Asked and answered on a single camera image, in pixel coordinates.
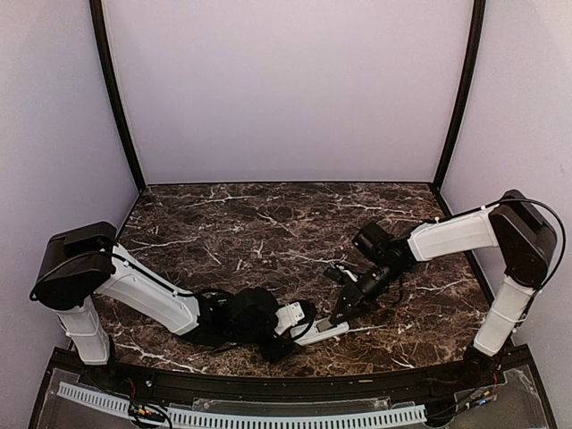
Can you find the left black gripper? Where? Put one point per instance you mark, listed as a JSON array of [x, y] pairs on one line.
[[280, 351]]

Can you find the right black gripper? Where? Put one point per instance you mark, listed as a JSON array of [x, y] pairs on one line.
[[358, 301]]

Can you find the white remote control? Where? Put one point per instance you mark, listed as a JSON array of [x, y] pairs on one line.
[[314, 335]]

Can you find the grey battery cover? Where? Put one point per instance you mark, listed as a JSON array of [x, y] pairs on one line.
[[323, 325]]

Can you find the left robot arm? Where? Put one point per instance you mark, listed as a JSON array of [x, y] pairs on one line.
[[87, 261]]

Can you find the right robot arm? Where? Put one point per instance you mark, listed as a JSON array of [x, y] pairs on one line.
[[531, 246]]

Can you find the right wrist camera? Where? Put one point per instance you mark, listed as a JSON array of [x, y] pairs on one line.
[[340, 274]]

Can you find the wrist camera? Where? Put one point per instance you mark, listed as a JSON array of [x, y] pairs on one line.
[[290, 320], [340, 274]]

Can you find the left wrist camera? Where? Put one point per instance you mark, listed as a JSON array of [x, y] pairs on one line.
[[290, 320]]

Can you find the black front rail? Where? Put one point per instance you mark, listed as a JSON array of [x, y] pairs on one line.
[[434, 384]]

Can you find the white slotted cable duct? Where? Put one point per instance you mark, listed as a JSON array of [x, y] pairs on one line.
[[241, 414]]

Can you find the right black frame post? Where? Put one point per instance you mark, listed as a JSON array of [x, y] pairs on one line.
[[464, 86]]

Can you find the black frame post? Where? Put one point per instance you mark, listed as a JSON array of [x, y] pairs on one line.
[[464, 86], [96, 8]]

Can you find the left black frame post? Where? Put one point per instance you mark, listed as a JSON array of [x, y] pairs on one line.
[[96, 8]]

